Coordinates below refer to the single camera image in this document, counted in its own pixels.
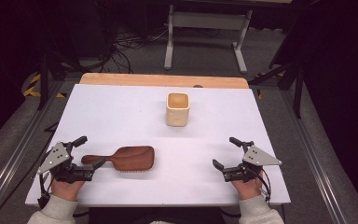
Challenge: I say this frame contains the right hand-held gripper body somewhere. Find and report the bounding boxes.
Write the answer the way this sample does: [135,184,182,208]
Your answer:
[223,140,283,183]

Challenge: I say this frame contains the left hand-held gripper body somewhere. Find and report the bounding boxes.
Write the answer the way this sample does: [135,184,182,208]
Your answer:
[36,141,95,184]

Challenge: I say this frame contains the brown wooden hairbrush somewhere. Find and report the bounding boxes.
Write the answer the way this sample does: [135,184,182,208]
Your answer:
[80,146,156,172]

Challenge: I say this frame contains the cream square cup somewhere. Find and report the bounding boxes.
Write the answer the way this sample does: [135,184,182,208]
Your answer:
[165,91,191,128]

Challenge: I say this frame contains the person's left hand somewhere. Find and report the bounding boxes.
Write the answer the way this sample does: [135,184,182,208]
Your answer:
[50,177,86,202]

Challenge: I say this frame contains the person's right hand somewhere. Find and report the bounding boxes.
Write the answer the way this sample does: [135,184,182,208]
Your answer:
[230,170,265,201]

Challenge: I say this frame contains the black metal stand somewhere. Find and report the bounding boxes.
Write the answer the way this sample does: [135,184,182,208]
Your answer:
[248,46,306,119]
[35,52,85,111]

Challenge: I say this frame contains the wooden board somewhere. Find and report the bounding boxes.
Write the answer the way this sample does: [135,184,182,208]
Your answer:
[79,72,250,90]

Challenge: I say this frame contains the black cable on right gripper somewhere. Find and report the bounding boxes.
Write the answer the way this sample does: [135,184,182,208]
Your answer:
[252,167,273,206]

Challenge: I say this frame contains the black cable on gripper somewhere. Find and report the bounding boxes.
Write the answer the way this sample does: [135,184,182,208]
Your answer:
[36,173,56,210]
[252,167,273,206]

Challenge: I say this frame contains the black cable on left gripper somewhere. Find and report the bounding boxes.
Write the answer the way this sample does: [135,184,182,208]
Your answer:
[36,173,56,210]

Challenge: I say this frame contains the tangle of black floor cables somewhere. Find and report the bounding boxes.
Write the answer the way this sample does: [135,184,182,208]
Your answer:
[83,24,169,75]

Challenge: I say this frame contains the white metal table frame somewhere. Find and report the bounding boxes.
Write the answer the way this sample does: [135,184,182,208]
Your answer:
[163,4,254,75]

